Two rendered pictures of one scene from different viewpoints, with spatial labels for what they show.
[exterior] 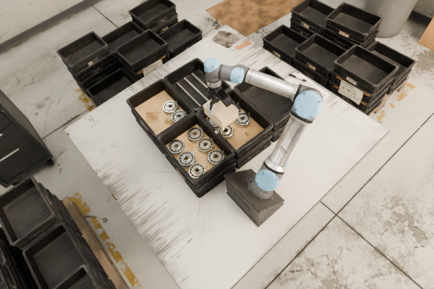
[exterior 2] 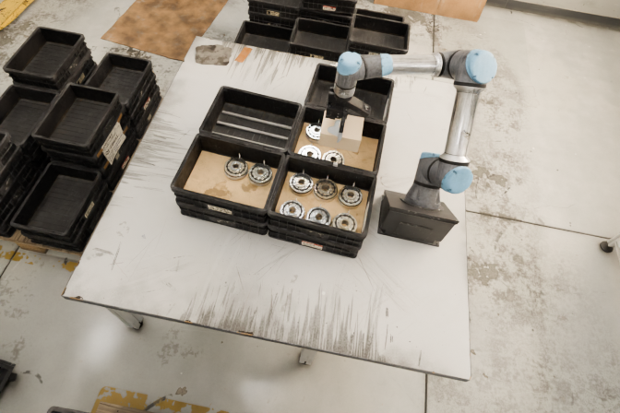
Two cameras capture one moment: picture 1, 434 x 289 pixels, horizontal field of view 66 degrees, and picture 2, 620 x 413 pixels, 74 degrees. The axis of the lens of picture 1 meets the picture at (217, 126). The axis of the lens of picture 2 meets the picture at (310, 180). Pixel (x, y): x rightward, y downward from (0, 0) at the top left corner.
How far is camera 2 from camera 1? 1.10 m
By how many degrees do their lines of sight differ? 29
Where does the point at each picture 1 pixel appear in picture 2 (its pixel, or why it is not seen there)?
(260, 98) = not seen: hidden behind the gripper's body
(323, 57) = (319, 42)
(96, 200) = (145, 376)
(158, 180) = (287, 271)
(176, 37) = (110, 84)
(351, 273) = (481, 248)
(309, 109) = (488, 71)
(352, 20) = not seen: outside the picture
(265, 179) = (459, 178)
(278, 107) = not seen: hidden behind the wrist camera
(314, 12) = not seen: outside the picture
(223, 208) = (389, 252)
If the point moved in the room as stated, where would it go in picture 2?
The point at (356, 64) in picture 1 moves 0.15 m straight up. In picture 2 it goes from (364, 37) to (369, 18)
